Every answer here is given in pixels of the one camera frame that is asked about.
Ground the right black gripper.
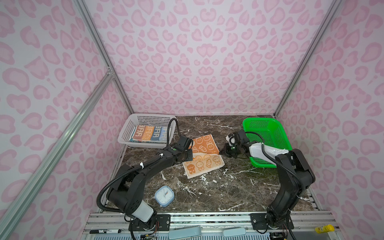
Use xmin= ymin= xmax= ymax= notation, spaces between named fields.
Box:
xmin=217 ymin=142 xmax=242 ymax=159

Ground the green plastic basket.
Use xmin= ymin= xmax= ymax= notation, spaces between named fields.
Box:
xmin=243 ymin=118 xmax=293 ymax=168

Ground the striped rabbit text towel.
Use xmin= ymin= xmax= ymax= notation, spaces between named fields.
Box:
xmin=129 ymin=125 xmax=167 ymax=144

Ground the white perforated plastic basket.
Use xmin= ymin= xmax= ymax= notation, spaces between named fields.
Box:
xmin=118 ymin=114 xmax=176 ymax=149

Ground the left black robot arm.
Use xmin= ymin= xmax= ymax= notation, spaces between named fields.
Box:
xmin=97 ymin=147 xmax=193 ymax=226

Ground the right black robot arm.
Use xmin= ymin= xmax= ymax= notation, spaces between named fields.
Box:
xmin=220 ymin=143 xmax=316 ymax=229

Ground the small light blue clock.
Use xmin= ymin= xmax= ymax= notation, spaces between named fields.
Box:
xmin=155 ymin=186 xmax=175 ymax=208

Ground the left light blue pedal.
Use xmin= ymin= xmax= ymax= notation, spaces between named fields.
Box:
xmin=169 ymin=226 xmax=202 ymax=240

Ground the light blue pedal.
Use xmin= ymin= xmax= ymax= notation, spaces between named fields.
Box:
xmin=169 ymin=226 xmax=202 ymax=240
xmin=223 ymin=228 xmax=246 ymax=238

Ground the right light blue pedal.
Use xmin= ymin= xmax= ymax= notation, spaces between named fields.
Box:
xmin=223 ymin=228 xmax=246 ymax=238

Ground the black marker pen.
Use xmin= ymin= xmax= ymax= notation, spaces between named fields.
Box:
xmin=89 ymin=229 xmax=124 ymax=234

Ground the yellow glue stick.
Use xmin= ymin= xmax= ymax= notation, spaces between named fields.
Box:
xmin=315 ymin=224 xmax=335 ymax=234

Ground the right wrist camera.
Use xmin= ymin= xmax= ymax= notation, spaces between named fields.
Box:
xmin=226 ymin=130 xmax=249 ymax=146

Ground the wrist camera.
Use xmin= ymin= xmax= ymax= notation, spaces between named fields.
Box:
xmin=226 ymin=130 xmax=249 ymax=146
xmin=174 ymin=136 xmax=193 ymax=151

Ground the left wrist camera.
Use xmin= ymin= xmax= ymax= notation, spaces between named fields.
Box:
xmin=174 ymin=136 xmax=193 ymax=151

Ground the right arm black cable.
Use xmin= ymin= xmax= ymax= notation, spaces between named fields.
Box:
xmin=244 ymin=131 xmax=304 ymax=240

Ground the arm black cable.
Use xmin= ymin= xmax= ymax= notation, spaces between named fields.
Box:
xmin=244 ymin=131 xmax=304 ymax=240
xmin=95 ymin=117 xmax=181 ymax=214

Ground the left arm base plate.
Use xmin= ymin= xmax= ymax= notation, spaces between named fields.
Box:
xmin=129 ymin=212 xmax=171 ymax=232

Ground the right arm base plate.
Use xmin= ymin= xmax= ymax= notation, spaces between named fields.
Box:
xmin=250 ymin=213 xmax=295 ymax=230

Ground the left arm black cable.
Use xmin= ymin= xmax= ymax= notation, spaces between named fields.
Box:
xmin=95 ymin=117 xmax=181 ymax=214

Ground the aluminium front rail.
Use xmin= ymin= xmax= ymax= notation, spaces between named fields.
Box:
xmin=81 ymin=211 xmax=344 ymax=240

